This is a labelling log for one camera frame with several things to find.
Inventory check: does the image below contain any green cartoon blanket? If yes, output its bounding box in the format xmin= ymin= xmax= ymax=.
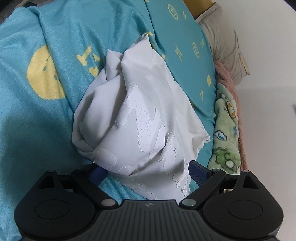
xmin=207 ymin=83 xmax=242 ymax=175

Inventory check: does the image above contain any white t-shirt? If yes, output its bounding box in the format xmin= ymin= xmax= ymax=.
xmin=71 ymin=33 xmax=211 ymax=201

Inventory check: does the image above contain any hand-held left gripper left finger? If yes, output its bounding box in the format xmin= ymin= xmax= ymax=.
xmin=36 ymin=167 xmax=118 ymax=208

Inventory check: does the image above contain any grey pillow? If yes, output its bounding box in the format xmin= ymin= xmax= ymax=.
xmin=195 ymin=2 xmax=250 ymax=85

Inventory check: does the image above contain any pink fluffy blanket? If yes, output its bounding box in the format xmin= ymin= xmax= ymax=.
xmin=214 ymin=60 xmax=249 ymax=172

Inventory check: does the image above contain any yellow headboard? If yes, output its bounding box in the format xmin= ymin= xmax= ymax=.
xmin=183 ymin=0 xmax=213 ymax=18

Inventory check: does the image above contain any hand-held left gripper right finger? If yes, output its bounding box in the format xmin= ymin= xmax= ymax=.
xmin=179 ymin=160 xmax=260 ymax=208

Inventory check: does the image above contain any teal patterned bed sheet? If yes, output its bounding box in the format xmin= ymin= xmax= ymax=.
xmin=0 ymin=0 xmax=217 ymax=232

